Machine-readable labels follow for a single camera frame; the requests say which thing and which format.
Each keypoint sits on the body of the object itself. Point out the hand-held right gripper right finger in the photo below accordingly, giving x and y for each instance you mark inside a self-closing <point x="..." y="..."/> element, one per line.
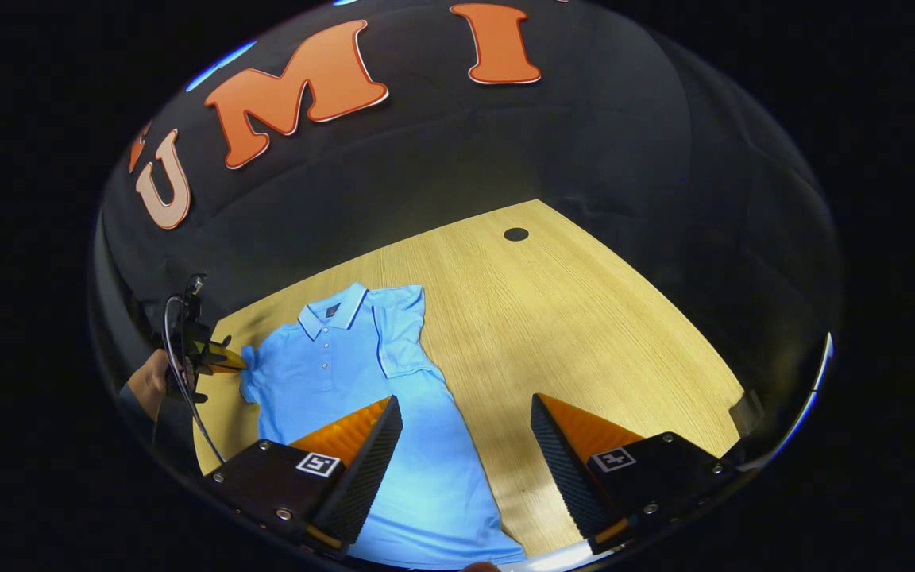
<point x="565" y="469"/>

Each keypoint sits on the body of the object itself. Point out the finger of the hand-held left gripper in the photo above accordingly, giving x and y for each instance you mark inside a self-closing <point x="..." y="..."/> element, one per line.
<point x="227" y="363"/>
<point x="219" y="345"/>

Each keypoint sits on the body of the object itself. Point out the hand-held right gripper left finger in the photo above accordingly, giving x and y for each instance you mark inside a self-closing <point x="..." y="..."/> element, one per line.
<point x="362" y="469"/>

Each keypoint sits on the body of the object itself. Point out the light blue T-shirt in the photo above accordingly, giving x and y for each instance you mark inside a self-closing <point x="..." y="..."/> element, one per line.
<point x="330" y="373"/>

